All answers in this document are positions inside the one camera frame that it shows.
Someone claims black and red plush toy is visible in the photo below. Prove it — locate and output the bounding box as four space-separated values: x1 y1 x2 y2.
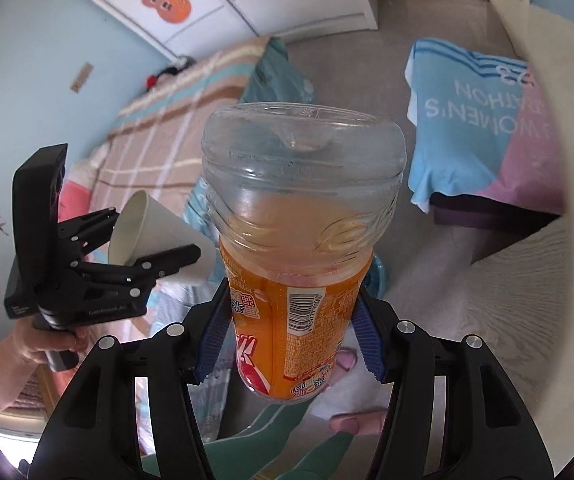
147 55 198 88

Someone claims bed with plaid blanket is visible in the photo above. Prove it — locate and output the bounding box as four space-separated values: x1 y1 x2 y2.
57 35 278 281

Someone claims light blue printed shirt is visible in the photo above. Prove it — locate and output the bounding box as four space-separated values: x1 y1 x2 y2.
406 39 568 216

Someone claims pink pillow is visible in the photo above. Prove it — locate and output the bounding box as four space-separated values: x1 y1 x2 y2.
58 180 98 228

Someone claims white paper cup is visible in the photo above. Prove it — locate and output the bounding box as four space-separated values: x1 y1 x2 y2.
108 190 216 280

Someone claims person's left hand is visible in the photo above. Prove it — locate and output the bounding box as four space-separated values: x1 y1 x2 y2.
13 317 86 363

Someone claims orange drink plastic bottle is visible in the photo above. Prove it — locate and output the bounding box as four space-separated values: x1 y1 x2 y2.
201 102 408 402

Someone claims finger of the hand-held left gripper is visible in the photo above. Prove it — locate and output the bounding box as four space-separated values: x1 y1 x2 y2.
57 207 120 261
74 244 202 302

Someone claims person's green pants leg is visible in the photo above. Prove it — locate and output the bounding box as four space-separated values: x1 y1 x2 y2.
217 400 370 480

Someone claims white wooden desk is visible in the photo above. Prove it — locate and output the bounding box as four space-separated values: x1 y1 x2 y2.
469 0 574 461

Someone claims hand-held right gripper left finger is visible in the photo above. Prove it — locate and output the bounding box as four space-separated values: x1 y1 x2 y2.
29 277 232 480

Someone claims small brown wall sticker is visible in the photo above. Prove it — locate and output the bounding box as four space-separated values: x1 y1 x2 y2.
70 62 94 93

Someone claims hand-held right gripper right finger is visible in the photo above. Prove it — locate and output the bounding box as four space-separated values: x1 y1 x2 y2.
349 292 555 480

